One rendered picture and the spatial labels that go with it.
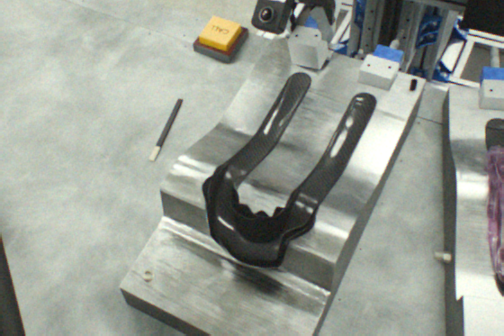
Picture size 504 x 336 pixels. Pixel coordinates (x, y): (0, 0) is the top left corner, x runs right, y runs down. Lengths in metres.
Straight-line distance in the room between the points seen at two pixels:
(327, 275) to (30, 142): 0.58
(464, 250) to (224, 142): 0.36
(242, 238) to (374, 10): 0.94
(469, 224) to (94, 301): 0.53
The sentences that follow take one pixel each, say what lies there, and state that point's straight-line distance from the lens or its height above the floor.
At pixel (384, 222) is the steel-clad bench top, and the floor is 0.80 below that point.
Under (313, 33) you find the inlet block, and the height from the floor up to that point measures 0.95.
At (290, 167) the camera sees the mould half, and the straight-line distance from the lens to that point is 0.93.
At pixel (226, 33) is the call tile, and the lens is 1.21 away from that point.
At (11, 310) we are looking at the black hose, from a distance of 0.90.
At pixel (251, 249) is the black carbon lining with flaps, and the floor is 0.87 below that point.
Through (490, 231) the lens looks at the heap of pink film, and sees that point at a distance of 0.93.
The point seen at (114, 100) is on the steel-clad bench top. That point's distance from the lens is 1.19.
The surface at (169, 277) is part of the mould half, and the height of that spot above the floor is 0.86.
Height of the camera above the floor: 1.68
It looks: 53 degrees down
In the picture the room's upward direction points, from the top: 9 degrees counter-clockwise
